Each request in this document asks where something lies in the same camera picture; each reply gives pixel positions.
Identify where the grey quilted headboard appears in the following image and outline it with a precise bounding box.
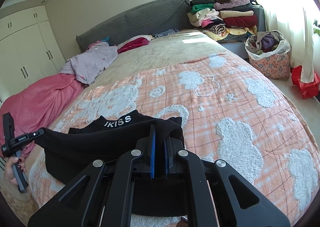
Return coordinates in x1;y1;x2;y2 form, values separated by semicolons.
75;0;192;53

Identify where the lilac garment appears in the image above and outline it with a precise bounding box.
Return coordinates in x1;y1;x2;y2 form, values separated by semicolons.
59;42;118;85

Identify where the red pillow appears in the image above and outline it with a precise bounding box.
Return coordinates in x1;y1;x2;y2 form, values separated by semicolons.
118;38;150;54

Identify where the left hand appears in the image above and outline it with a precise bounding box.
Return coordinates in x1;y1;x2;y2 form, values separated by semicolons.
3;156;27;185

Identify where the pink blanket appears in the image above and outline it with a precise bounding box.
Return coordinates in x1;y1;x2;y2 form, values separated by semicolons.
0;73;86;157

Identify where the beige bed sheet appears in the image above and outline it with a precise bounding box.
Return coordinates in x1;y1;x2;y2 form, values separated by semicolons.
86;28;250;93

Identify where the white curtain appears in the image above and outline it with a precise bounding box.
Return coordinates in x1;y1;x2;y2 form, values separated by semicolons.
257;0;319;83

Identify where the white wardrobe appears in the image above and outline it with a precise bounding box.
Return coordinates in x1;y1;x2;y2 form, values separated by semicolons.
1;6;65;103

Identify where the grey bedside cabinet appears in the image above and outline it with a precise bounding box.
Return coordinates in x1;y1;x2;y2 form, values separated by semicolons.
218;6;266;60

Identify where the black IKISS sweatshirt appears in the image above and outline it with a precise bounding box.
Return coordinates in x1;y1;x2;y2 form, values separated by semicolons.
35;110;187;217

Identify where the stack of folded clothes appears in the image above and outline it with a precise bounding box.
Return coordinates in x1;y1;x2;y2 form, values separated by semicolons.
187;0;258;41

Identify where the orange white patterned blanket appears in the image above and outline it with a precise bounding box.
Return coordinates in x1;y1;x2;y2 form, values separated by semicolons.
28;53;320;227

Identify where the red bag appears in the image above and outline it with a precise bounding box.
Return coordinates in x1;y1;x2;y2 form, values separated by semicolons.
291;66;319;99

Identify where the floral basket of clothes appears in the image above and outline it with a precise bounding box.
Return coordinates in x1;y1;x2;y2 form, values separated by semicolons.
245;30;291;81

